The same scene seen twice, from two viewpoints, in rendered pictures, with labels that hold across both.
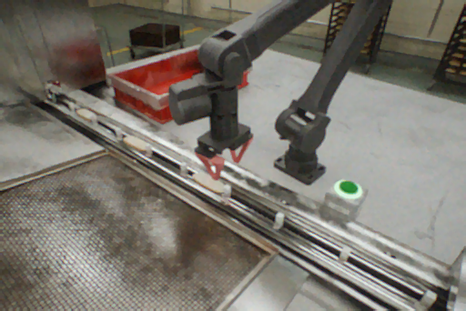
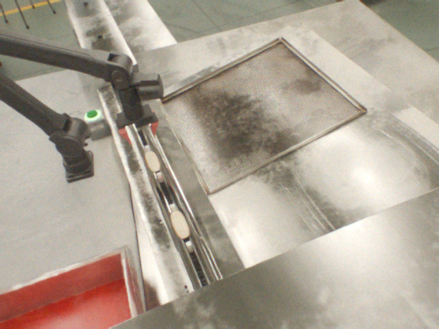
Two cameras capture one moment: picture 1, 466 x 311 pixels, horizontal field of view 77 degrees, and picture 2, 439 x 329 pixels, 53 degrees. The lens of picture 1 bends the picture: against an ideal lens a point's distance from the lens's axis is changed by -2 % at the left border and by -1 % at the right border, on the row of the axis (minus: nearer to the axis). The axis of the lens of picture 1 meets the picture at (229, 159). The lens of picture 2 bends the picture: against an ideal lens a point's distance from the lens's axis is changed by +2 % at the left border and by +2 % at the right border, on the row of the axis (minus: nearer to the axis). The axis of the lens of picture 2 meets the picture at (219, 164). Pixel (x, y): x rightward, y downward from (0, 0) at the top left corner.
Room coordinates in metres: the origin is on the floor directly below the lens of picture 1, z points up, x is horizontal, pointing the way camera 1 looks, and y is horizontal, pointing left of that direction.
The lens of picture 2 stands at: (1.23, 0.82, 1.75)
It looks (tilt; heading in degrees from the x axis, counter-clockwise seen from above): 44 degrees down; 217
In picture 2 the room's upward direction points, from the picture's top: 10 degrees counter-clockwise
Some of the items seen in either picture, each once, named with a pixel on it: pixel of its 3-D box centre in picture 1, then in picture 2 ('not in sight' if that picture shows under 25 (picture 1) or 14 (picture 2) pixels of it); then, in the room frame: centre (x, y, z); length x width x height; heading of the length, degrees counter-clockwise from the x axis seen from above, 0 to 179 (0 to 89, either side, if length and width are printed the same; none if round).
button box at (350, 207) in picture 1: (341, 207); (98, 127); (0.47, -0.25, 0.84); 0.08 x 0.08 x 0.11; 52
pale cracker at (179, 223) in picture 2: (136, 142); (179, 223); (0.72, 0.27, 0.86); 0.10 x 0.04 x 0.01; 52
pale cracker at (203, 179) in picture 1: (208, 181); (152, 160); (0.55, 0.05, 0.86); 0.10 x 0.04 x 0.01; 52
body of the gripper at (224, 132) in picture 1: (224, 125); (133, 109); (0.52, 0.01, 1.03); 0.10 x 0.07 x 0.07; 142
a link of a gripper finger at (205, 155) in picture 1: (217, 159); (146, 125); (0.50, 0.02, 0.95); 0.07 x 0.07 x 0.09; 52
